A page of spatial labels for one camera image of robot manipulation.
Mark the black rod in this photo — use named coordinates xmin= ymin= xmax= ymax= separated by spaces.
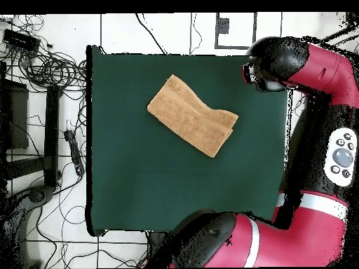
xmin=320 ymin=23 xmax=359 ymax=44

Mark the dark green table cloth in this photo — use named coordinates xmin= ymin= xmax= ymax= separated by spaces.
xmin=85 ymin=44 xmax=295 ymax=237

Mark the black electronics box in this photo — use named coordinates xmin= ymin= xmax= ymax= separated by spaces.
xmin=1 ymin=28 xmax=42 ymax=53

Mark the dark grey square plate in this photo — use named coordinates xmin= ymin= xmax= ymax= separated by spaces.
xmin=215 ymin=17 xmax=231 ymax=35

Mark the grey rectangular floor frame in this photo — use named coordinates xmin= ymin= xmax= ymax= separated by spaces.
xmin=215 ymin=12 xmax=258 ymax=50

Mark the orange terry towel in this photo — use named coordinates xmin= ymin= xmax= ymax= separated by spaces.
xmin=146 ymin=74 xmax=240 ymax=159

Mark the black stand leg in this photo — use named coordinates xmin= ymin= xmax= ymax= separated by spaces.
xmin=43 ymin=84 xmax=63 ymax=188

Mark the black cable tangle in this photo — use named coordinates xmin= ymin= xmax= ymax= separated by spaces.
xmin=18 ymin=47 xmax=88 ymax=93

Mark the black robot stand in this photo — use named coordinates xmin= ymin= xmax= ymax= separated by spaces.
xmin=147 ymin=230 xmax=169 ymax=261

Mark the black panel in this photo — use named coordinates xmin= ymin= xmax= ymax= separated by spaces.
xmin=0 ymin=79 xmax=29 ymax=151

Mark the black power strip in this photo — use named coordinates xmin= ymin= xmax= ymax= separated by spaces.
xmin=63 ymin=129 xmax=86 ymax=177

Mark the grey chair base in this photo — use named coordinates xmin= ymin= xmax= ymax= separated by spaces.
xmin=0 ymin=184 xmax=55 ymax=269

